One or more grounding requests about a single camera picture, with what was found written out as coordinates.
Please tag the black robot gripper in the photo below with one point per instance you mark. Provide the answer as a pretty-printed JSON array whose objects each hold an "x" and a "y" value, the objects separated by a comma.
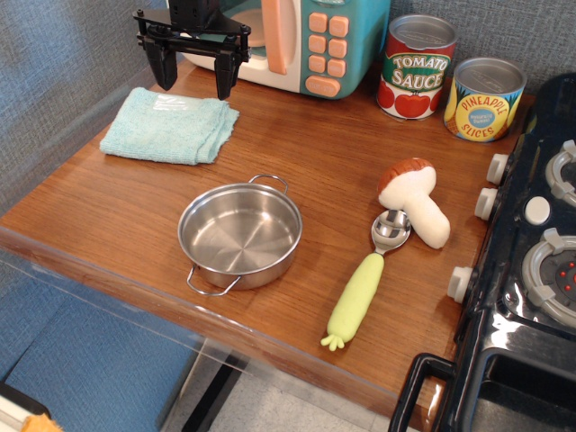
[{"x": 195, "y": 27}]

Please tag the small stainless steel pot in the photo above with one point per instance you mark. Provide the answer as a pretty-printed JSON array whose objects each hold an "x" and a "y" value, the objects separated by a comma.
[{"x": 240, "y": 236}]

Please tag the teal toy microwave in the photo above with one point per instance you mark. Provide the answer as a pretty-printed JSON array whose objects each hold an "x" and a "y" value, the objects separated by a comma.
[{"x": 317, "y": 48}]

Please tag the light blue folded cloth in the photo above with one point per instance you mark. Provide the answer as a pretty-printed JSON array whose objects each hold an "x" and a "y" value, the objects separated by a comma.
[{"x": 169, "y": 128}]

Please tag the tomato sauce can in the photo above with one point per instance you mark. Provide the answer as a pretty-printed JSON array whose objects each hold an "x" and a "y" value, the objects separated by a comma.
[{"x": 418, "y": 53}]

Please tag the plush toy mushroom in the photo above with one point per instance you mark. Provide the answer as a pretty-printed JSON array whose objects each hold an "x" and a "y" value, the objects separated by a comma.
[{"x": 407, "y": 186}]

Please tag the pineapple slices can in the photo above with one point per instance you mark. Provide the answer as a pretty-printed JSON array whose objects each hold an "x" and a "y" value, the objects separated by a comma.
[{"x": 484, "y": 98}]

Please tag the orange object bottom corner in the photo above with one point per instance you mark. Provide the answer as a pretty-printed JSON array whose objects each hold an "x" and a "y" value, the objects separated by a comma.
[{"x": 40, "y": 423}]

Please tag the black toy stove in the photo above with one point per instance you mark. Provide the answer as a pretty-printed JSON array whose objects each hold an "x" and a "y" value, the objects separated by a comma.
[{"x": 514, "y": 367}]

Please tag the spoon with green handle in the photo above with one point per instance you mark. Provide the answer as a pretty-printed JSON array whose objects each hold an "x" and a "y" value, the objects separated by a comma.
[{"x": 390, "y": 230}]

